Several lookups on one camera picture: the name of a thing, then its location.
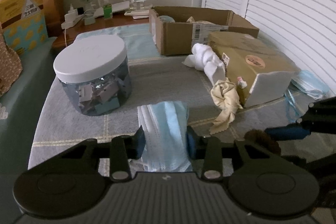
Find blue face mask stack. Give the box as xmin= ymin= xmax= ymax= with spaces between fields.
xmin=291 ymin=71 xmax=330 ymax=100

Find brown scrunchie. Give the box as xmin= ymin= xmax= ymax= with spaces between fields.
xmin=244 ymin=129 xmax=281 ymax=156

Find packaged blue face masks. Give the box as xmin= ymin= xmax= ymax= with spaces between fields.
xmin=137 ymin=101 xmax=192 ymax=172

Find beige knotted cloth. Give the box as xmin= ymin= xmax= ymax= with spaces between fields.
xmin=210 ymin=77 xmax=243 ymax=135

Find white knotted cloth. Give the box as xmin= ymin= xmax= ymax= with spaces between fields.
xmin=182 ymin=43 xmax=226 ymax=85

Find blue plush ball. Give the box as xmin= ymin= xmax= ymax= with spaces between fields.
xmin=158 ymin=15 xmax=175 ymax=23

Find cream drawstring pouch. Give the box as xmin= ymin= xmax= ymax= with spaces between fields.
xmin=186 ymin=16 xmax=214 ymax=24

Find blue ribbon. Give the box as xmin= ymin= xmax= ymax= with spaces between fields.
xmin=284 ymin=89 xmax=302 ymax=123

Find gold tissue pack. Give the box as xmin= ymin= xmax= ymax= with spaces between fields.
xmin=209 ymin=31 xmax=298 ymax=107

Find grey checked mat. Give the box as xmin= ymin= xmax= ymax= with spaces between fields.
xmin=28 ymin=57 xmax=335 ymax=169

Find clear jar white lid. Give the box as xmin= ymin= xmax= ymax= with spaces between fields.
xmin=53 ymin=35 xmax=132 ymax=116

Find light blue towel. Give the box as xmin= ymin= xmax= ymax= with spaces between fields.
xmin=74 ymin=23 xmax=162 ymax=61

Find open cardboard box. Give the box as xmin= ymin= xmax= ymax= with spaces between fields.
xmin=149 ymin=6 xmax=259 ymax=56

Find wooden nightstand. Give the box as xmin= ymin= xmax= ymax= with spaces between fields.
xmin=52 ymin=12 xmax=149 ymax=54

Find green spray bottle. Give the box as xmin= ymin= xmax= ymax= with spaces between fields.
xmin=102 ymin=0 xmax=113 ymax=19

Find white remote control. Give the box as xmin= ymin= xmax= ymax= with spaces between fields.
xmin=124 ymin=10 xmax=149 ymax=20

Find brown patterned garment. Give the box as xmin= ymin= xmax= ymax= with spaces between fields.
xmin=0 ymin=28 xmax=23 ymax=97

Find white wifi router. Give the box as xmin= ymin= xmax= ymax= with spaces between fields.
xmin=94 ymin=0 xmax=130 ymax=18

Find white power strip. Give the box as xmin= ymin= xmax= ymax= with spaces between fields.
xmin=61 ymin=4 xmax=84 ymax=30

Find yellow blue paper bag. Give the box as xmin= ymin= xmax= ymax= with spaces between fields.
xmin=1 ymin=0 xmax=49 ymax=56

